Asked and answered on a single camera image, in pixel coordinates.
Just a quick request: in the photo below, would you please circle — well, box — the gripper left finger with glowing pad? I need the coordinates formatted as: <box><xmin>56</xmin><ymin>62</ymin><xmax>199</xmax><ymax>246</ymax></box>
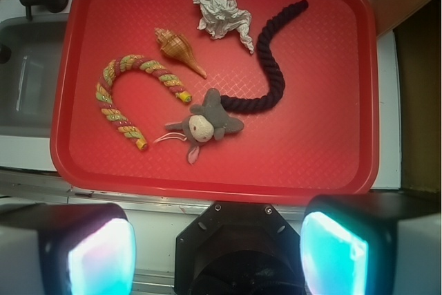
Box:
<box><xmin>1</xmin><ymin>203</ymin><xmax>135</xmax><ymax>294</ymax></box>

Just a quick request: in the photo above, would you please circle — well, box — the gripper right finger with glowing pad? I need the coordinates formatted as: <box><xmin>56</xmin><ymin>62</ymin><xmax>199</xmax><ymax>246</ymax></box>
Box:
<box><xmin>300</xmin><ymin>193</ymin><xmax>441</xmax><ymax>294</ymax></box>

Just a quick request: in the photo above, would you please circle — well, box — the orange conch shell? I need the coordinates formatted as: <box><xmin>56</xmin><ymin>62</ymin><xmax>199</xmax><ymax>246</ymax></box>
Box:
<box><xmin>154</xmin><ymin>28</ymin><xmax>207</xmax><ymax>79</ymax></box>

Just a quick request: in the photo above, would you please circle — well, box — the red plastic tray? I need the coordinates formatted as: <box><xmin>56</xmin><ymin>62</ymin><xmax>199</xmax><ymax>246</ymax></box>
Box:
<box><xmin>50</xmin><ymin>0</ymin><xmax>379</xmax><ymax>205</ymax></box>

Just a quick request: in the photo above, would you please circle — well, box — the grey sink basin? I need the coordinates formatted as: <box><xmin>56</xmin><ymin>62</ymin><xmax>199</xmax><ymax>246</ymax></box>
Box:
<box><xmin>1</xmin><ymin>14</ymin><xmax>68</xmax><ymax>138</ymax></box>

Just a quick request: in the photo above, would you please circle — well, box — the grey plush donkey toy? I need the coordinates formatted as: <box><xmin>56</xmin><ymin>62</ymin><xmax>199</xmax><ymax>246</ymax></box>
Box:
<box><xmin>154</xmin><ymin>88</ymin><xmax>244</xmax><ymax>164</ymax></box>

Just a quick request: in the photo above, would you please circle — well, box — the crumpled white paper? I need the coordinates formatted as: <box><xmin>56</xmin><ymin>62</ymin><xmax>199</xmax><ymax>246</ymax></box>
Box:
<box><xmin>192</xmin><ymin>0</ymin><xmax>255</xmax><ymax>55</ymax></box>

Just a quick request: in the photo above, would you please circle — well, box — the colourful twisted candy cane rope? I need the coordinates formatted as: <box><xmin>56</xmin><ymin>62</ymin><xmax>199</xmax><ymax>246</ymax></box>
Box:
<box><xmin>95</xmin><ymin>53</ymin><xmax>193</xmax><ymax>152</ymax></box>

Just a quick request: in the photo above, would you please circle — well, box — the dark purple rope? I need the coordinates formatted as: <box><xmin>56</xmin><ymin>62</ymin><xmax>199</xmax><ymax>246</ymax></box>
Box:
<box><xmin>219</xmin><ymin>0</ymin><xmax>309</xmax><ymax>116</ymax></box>

